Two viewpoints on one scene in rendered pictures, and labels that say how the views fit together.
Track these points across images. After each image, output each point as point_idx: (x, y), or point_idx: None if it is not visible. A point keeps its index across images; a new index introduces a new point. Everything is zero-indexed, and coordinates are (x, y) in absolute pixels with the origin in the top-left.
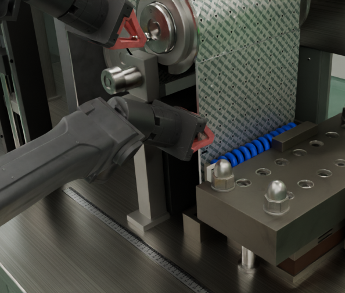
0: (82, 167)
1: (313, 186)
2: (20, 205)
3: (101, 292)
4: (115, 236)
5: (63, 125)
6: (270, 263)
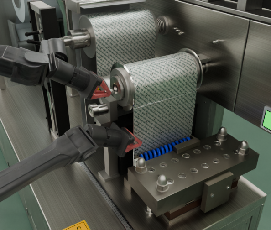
0: (60, 164)
1: (185, 177)
2: (25, 185)
3: (75, 212)
4: (90, 182)
5: (54, 143)
6: None
